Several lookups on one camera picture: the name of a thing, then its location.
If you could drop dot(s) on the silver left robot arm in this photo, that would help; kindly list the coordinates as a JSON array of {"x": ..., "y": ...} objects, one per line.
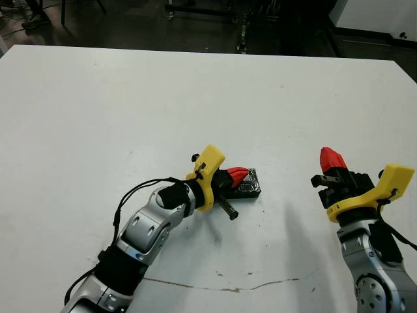
[{"x": 146, "y": 225}]

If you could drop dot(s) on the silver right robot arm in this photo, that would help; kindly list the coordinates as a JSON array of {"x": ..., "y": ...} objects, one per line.
[{"x": 374, "y": 277}]

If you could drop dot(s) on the black camera box lid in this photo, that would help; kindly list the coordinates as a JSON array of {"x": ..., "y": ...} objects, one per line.
[{"x": 252, "y": 187}]

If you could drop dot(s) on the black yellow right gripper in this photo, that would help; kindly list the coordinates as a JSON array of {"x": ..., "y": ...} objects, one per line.
[{"x": 348, "y": 195}]

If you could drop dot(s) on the person in black clothes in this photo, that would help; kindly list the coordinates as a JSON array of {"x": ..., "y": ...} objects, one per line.
[{"x": 36, "y": 21}]

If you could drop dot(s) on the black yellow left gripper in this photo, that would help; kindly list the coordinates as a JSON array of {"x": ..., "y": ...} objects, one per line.
[{"x": 208, "y": 159}]

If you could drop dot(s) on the black door stopper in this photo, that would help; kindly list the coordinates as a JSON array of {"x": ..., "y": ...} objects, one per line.
[{"x": 404, "y": 34}]

